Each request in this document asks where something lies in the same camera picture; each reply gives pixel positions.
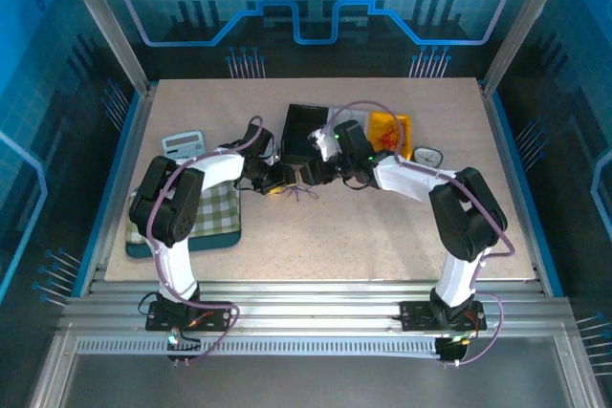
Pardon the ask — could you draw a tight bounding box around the black base controller board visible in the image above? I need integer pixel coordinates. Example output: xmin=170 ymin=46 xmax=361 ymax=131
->
xmin=435 ymin=335 xmax=472 ymax=365
xmin=164 ymin=329 xmax=202 ymax=364

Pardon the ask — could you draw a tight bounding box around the thin red cable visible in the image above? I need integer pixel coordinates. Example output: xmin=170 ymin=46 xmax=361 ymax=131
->
xmin=374 ymin=124 xmax=404 ymax=151

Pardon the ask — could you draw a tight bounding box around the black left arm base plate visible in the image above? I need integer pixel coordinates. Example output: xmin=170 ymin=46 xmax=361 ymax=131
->
xmin=145 ymin=300 xmax=233 ymax=333

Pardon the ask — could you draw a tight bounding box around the grey calculator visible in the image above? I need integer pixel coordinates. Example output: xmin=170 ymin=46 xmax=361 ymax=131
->
xmin=161 ymin=129 xmax=208 ymax=161

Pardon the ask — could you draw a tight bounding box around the purple right arm hose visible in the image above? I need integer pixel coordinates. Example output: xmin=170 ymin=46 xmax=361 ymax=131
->
xmin=324 ymin=100 xmax=516 ymax=369

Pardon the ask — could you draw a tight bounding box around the aluminium front rail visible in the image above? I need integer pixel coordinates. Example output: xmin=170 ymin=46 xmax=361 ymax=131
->
xmin=56 ymin=278 xmax=578 ymax=340

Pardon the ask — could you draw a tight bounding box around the purple left arm hose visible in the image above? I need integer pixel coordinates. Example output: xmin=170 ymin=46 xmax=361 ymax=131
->
xmin=145 ymin=115 xmax=267 ymax=369

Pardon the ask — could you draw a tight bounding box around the thin purple cable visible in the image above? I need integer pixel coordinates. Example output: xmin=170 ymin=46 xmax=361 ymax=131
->
xmin=278 ymin=183 xmax=319 ymax=204

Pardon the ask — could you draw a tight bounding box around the yellow plastic bin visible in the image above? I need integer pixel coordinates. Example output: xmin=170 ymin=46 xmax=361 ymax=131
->
xmin=366 ymin=110 xmax=415 ymax=161

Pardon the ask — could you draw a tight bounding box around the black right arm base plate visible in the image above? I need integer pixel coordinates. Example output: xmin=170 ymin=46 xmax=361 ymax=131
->
xmin=399 ymin=300 xmax=487 ymax=333

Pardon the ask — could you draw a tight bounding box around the small white clock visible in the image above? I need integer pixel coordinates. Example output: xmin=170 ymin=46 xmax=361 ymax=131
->
xmin=413 ymin=146 xmax=445 ymax=169

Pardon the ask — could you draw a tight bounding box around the black plastic tray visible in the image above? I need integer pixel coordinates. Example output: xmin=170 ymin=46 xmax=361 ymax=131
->
xmin=280 ymin=102 xmax=336 ymax=166

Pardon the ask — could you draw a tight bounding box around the teal mat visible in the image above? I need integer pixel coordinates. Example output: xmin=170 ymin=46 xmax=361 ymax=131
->
xmin=124 ymin=228 xmax=244 ymax=260

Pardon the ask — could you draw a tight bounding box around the slotted cable duct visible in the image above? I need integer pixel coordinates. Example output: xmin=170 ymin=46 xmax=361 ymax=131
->
xmin=75 ymin=336 xmax=444 ymax=357

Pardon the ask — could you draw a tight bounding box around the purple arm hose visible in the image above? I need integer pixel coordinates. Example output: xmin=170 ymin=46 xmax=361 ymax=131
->
xmin=145 ymin=115 xmax=267 ymax=369
xmin=324 ymin=100 xmax=516 ymax=369

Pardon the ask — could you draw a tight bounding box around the aluminium frame post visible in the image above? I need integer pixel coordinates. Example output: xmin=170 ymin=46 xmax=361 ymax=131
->
xmin=53 ymin=0 xmax=157 ymax=97
xmin=480 ymin=0 xmax=573 ymax=97

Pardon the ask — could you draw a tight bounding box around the green checkered cloth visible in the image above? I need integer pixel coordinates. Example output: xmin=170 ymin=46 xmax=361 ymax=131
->
xmin=124 ymin=181 xmax=243 ymax=245

